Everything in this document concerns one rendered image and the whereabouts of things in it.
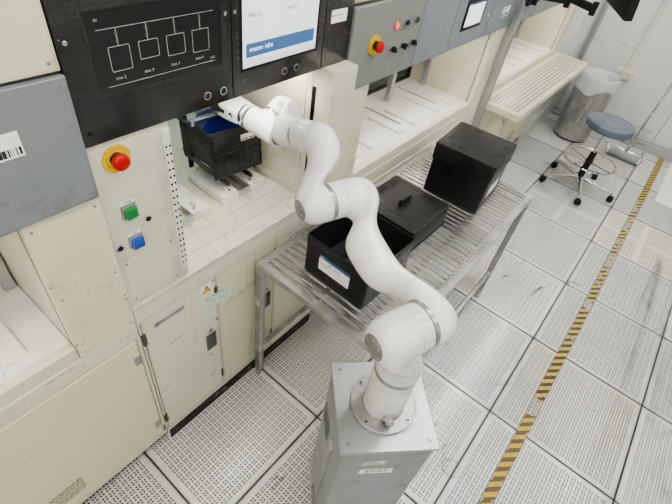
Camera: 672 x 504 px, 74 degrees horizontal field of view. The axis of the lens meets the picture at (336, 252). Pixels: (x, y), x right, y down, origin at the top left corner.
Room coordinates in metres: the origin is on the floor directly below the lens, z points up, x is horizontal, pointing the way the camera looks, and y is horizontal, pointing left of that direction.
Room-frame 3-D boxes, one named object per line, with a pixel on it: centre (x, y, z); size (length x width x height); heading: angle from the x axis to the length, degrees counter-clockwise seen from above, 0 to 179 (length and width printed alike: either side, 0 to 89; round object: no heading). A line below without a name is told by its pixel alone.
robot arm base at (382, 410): (0.66, -0.21, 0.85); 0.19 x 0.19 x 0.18
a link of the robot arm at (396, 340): (0.64, -0.19, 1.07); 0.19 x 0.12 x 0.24; 129
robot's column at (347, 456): (0.66, -0.21, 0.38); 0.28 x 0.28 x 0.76; 13
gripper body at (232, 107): (1.39, 0.41, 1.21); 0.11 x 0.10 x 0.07; 55
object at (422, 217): (1.52, -0.24, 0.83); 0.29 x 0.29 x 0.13; 56
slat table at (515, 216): (1.52, -0.31, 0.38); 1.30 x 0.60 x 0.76; 148
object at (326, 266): (1.18, -0.08, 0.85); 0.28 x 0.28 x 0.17; 56
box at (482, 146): (1.86, -0.54, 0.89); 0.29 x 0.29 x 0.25; 61
